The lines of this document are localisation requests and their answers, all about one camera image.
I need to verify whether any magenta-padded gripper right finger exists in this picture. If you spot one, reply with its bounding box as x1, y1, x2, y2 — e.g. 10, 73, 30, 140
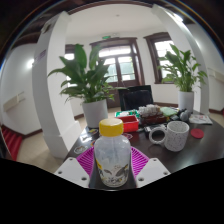
130, 145, 172, 189

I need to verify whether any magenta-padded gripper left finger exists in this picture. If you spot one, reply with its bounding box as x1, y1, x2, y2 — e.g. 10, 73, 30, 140
53, 145, 101, 189

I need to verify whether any clear yellow-capped drink bottle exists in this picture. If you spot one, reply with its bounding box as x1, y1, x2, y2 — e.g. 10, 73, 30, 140
93, 118, 132, 188

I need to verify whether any white speckled mug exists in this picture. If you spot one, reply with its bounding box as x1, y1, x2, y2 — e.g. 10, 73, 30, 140
148, 120, 190, 153

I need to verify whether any red plastic box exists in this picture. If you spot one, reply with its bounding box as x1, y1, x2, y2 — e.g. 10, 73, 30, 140
116, 114, 140, 133

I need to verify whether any brown tray with white items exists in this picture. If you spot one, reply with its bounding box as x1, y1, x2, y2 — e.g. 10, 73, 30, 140
137, 104, 167, 126

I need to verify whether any flat round red coaster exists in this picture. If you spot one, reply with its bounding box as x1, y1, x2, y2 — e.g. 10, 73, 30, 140
190, 128, 205, 140

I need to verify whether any green flat pouch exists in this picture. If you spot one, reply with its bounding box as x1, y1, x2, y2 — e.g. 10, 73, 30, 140
160, 106, 178, 118

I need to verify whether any green plant in white pot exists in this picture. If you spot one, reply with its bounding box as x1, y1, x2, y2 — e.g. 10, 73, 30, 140
157, 43, 208, 114
47, 43, 118, 129

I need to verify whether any dark grey rounded object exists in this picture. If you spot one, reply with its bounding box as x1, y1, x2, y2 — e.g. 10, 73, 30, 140
178, 109, 193, 122

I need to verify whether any green flat box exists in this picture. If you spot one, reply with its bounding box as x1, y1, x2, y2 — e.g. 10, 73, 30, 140
114, 109, 139, 118

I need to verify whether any printed magazine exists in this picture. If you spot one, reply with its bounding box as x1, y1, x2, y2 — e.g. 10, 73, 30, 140
188, 113, 214, 126

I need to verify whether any black chair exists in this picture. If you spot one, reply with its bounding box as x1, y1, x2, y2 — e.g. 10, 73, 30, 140
117, 84, 154, 111

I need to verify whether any dark wooden glazed double door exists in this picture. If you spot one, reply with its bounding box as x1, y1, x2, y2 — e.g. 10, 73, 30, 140
89, 37, 145, 88

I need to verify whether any dark-framed window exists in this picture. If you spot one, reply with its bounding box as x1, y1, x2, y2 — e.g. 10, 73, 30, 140
64, 44, 84, 61
143, 31, 181, 84

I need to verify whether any white wall-mounted trunking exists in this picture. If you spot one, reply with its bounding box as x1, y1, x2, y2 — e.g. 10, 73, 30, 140
2, 91, 26, 113
208, 68, 224, 84

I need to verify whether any glowing wall lamp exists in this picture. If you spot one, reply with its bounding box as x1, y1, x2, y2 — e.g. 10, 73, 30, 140
25, 58, 36, 70

